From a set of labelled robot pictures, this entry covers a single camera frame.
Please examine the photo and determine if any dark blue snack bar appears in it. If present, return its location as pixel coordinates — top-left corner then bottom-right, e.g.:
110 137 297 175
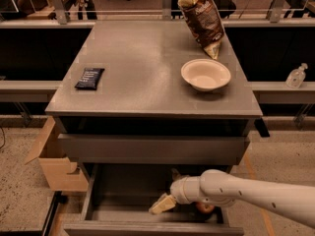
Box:
75 68 104 90

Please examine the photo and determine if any closed top drawer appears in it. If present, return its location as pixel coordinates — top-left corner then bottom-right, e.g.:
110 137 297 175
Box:
58 134 249 165

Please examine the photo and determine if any cardboard box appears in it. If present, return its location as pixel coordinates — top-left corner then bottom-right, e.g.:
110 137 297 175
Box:
25 117 89 192

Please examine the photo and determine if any brown chip bag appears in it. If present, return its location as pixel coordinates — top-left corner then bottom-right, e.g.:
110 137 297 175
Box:
177 0 224 60

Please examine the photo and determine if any grey drawer cabinet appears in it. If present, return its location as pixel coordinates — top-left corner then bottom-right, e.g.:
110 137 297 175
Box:
44 19 264 195

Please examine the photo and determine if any metal railing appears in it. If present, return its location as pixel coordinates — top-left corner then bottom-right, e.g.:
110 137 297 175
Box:
1 0 315 27

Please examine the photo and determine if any red apple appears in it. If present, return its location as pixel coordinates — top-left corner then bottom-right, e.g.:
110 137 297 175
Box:
196 203 215 214

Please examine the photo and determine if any white bowl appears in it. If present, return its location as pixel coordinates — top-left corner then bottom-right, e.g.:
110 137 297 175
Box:
181 59 231 91

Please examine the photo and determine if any clear sanitizer pump bottle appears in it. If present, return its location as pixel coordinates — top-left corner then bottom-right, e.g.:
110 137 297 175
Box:
285 63 308 89

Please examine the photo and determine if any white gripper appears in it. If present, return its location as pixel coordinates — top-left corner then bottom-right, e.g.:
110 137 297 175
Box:
149 168 197 214

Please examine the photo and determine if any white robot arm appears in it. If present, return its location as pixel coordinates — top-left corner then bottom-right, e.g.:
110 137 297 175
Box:
149 169 315 228

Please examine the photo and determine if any open middle drawer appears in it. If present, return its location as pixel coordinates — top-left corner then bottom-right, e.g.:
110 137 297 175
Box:
64 164 244 236

